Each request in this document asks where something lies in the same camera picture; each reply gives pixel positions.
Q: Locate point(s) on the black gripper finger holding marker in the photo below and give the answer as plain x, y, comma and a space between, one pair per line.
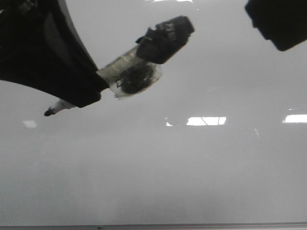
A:
40, 48

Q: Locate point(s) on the white whiteboard with aluminium frame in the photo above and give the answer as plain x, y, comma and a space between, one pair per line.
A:
220, 138

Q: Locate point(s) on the white marker with black cap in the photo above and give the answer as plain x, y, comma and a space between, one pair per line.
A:
81, 83

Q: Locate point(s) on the clear tape wad on marker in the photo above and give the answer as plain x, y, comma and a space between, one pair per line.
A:
129, 74

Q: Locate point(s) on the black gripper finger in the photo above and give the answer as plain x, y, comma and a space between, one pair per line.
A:
284, 22

